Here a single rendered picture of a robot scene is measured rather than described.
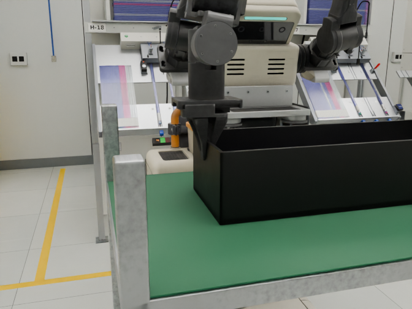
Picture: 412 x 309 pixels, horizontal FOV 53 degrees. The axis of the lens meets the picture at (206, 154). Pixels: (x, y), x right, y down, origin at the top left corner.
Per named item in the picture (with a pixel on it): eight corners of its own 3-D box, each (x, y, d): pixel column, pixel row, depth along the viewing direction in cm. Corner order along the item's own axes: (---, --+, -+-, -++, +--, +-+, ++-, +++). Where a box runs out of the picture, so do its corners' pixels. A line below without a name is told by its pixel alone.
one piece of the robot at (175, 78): (165, 78, 125) (165, 40, 121) (182, 78, 126) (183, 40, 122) (171, 86, 116) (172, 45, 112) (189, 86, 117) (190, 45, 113)
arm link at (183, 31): (195, 39, 114) (175, 35, 113) (202, 13, 105) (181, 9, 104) (192, 67, 110) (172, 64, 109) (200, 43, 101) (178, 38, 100)
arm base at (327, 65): (329, 47, 132) (294, 47, 129) (341, 30, 125) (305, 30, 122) (336, 70, 129) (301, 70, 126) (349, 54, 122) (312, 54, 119)
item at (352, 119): (393, 122, 310) (399, 116, 304) (314, 126, 293) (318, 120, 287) (393, 121, 311) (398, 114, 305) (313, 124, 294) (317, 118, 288)
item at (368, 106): (395, 118, 309) (397, 116, 306) (314, 122, 292) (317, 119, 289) (384, 99, 318) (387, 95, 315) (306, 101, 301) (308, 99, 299)
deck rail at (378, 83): (396, 122, 311) (401, 116, 306) (393, 122, 310) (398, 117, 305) (360, 52, 346) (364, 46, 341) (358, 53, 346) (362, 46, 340)
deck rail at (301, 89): (314, 126, 293) (317, 121, 288) (311, 126, 293) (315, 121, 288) (285, 53, 329) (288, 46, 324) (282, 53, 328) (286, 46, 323)
